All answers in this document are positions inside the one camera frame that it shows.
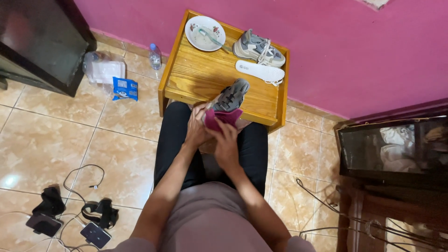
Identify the person's left hand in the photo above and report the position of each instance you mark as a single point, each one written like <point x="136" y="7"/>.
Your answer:
<point x="196" y="129"/>

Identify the person's right hand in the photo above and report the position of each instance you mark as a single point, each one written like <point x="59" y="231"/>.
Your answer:
<point x="225" y="147"/>

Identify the person's left fingers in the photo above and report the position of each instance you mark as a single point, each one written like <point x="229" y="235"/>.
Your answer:
<point x="199" y="110"/>

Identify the person's right fingers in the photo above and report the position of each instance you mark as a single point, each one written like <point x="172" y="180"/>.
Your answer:
<point x="218" y="125"/>

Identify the magenta cleaning cloth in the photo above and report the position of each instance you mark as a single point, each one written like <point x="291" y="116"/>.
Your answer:
<point x="221" y="118"/>

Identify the grey sneaker without laces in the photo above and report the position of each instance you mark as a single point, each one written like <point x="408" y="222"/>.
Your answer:
<point x="231" y="95"/>

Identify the small wooden table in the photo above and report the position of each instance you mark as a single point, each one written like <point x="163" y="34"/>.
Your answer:
<point x="206" y="75"/>

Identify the white perforated shoe insole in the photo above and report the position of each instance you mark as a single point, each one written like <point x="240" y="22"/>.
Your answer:
<point x="260" y="71"/>

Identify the clear plastic water bottle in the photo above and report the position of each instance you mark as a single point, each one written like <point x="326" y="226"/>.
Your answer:
<point x="155" y="56"/>

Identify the teal toothbrush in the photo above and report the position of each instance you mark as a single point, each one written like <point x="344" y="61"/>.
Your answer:
<point x="214" y="39"/>

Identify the white floral bowl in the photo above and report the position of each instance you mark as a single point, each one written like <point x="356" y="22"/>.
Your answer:
<point x="205" y="33"/>

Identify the blue wet wipes packet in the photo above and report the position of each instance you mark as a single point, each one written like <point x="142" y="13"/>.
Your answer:
<point x="125" y="88"/>

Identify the grey sneaker with white laces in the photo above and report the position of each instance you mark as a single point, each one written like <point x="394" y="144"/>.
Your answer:
<point x="258" y="49"/>

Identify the clear plastic bag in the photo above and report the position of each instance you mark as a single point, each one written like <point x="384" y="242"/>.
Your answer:
<point x="103" y="68"/>

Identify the black cabinet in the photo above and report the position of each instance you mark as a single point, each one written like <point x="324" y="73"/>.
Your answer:
<point x="42" y="42"/>

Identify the dark wooden glass cabinet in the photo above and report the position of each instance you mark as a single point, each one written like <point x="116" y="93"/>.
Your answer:
<point x="395" y="175"/>

